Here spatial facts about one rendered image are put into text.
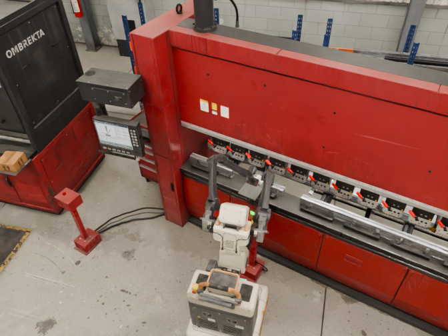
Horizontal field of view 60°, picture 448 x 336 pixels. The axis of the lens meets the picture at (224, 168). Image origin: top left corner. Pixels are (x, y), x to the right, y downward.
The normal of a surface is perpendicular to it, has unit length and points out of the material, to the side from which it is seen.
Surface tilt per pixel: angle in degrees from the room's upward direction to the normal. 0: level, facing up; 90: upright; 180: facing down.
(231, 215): 48
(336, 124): 90
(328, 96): 90
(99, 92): 90
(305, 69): 90
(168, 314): 0
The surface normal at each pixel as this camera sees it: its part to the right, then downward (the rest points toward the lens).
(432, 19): -0.28, 0.65
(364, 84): -0.52, 0.59
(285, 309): -0.03, -0.74
